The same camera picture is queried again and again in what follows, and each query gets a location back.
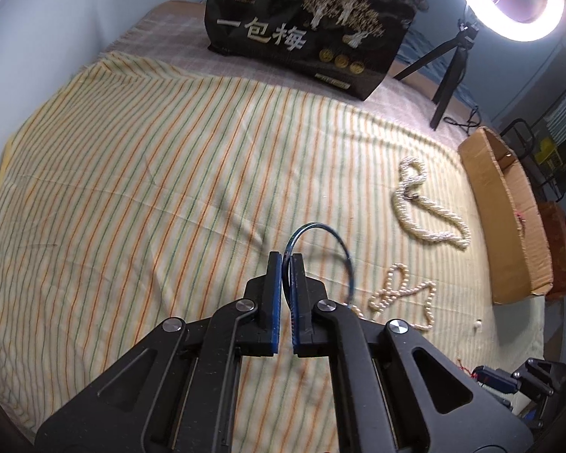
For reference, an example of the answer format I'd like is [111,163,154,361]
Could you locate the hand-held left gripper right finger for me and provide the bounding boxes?
[290,253,534,453]

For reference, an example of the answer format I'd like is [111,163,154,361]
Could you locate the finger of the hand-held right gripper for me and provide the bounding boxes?
[472,365,520,393]

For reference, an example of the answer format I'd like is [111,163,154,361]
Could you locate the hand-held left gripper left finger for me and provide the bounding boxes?
[35,251,284,453]

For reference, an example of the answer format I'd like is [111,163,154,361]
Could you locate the blue bangle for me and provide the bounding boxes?
[284,223,354,304]

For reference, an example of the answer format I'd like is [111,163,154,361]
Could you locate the red patterned box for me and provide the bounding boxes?
[538,200,566,300]

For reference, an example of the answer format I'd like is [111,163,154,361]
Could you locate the striped yellow blanket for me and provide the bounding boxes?
[0,50,548,439]

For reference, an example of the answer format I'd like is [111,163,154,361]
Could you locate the cardboard box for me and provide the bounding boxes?
[457,126,554,305]

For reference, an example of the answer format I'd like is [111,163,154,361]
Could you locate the black metal rack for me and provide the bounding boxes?
[499,119,566,201]

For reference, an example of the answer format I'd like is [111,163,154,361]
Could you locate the black printed bag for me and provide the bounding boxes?
[206,0,417,102]

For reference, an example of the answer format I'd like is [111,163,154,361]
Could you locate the black tripod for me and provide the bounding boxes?
[393,18,483,131]

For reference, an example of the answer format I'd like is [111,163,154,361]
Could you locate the checked bed sheet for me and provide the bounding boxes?
[105,0,491,139]

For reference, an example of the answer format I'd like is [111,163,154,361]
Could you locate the red string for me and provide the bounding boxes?
[457,359,481,382]

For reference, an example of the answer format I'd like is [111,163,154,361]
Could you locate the thin pearl necklace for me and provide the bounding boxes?
[349,264,437,332]

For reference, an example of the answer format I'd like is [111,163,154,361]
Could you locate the thick multi-strand pearl necklace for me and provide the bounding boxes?
[392,156,471,250]

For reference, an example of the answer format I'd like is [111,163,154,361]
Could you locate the black cable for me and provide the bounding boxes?
[444,105,483,131]

